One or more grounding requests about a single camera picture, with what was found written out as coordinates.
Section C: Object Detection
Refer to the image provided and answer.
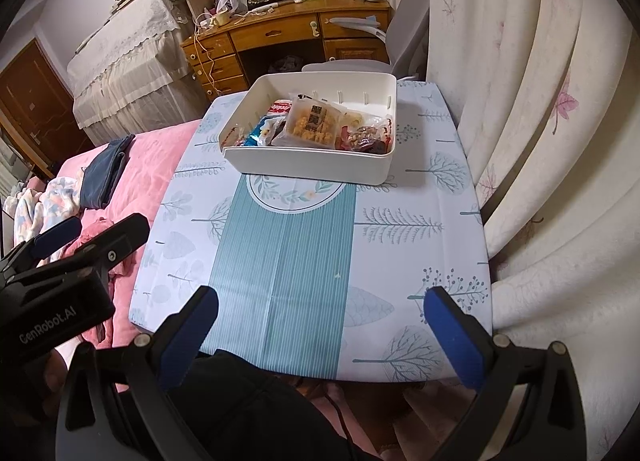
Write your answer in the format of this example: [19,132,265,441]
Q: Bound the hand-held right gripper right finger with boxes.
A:
[422,285,586,461]

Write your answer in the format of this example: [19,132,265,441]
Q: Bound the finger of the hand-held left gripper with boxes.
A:
[40,213,151,282]
[0,216,83,277]

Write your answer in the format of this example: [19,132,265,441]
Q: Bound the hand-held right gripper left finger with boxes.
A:
[54,285,221,461]

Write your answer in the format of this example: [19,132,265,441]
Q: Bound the yellow toast packet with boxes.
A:
[245,118,281,148]

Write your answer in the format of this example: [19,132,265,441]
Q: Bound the white plastic bin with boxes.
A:
[220,72,398,186]

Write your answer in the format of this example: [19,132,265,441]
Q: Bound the clear nut date packet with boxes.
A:
[342,125,393,156]

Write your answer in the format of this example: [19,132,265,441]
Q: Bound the large clear cake packet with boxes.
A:
[272,93,343,150]

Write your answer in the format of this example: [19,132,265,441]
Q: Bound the yellow square pastry packet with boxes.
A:
[340,111,378,129]

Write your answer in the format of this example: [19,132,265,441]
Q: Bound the pastel floral blanket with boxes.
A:
[2,176,83,244]

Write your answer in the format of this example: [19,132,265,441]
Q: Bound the dark blue clothing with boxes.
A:
[80,135,136,210]

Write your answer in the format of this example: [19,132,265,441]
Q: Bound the pink blanket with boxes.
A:
[20,121,211,349]

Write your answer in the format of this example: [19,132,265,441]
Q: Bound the blue tree print tablecloth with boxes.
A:
[129,80,493,384]

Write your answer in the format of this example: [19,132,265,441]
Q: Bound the brown wooden door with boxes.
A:
[0,38,96,179]

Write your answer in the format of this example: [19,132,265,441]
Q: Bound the white lace furniture cover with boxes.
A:
[66,0,206,144]

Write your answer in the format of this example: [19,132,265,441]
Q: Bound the white floral curtain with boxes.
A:
[380,0,640,461]

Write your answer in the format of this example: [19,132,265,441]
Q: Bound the dark bundle under desk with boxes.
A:
[270,56,306,74]

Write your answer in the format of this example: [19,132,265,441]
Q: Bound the wooden desk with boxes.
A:
[180,0,393,102]

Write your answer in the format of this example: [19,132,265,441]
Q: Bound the grey chair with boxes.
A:
[301,0,432,84]

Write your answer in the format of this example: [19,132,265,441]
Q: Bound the thin black cable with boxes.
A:
[325,388,361,461]

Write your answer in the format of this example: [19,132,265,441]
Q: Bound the white cable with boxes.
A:
[192,11,221,96]

